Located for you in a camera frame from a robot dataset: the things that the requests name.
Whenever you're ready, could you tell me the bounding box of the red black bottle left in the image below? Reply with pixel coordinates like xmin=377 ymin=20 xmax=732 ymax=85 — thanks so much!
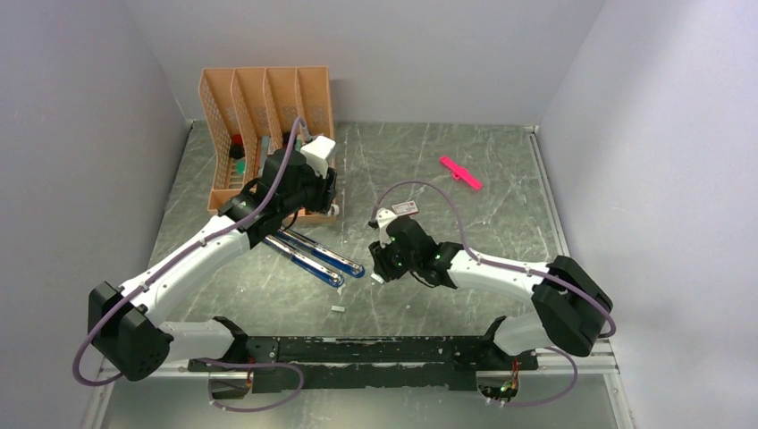
xmin=228 ymin=134 xmax=245 ymax=160

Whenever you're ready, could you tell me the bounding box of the grey stapler in organizer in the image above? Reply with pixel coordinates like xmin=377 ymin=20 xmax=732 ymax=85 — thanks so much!
xmin=258 ymin=136 xmax=270 ymax=175

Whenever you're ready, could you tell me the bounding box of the pink plastic clip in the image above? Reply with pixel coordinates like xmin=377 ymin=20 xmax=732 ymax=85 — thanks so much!
xmin=439 ymin=156 xmax=483 ymax=190

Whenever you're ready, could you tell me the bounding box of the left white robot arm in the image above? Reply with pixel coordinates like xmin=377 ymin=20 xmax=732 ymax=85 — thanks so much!
xmin=87 ymin=137 xmax=336 ymax=382

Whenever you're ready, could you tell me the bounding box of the blue stapler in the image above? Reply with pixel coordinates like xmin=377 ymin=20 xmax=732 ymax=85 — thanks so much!
xmin=277 ymin=229 xmax=366 ymax=278
xmin=263 ymin=237 xmax=344 ymax=289

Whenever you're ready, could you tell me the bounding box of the orange plastic desk organizer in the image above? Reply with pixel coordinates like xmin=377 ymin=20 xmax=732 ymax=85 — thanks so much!
xmin=198 ymin=65 xmax=335 ymax=214

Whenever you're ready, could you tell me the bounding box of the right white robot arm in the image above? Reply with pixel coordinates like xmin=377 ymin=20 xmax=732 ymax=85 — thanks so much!
xmin=369 ymin=209 xmax=613 ymax=370

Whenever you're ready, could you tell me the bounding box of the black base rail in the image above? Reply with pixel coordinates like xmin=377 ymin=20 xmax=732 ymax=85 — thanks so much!
xmin=188 ymin=328 xmax=538 ymax=393

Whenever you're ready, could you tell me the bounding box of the red white staple box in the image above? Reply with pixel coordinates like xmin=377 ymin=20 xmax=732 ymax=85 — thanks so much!
xmin=392 ymin=200 xmax=419 ymax=215

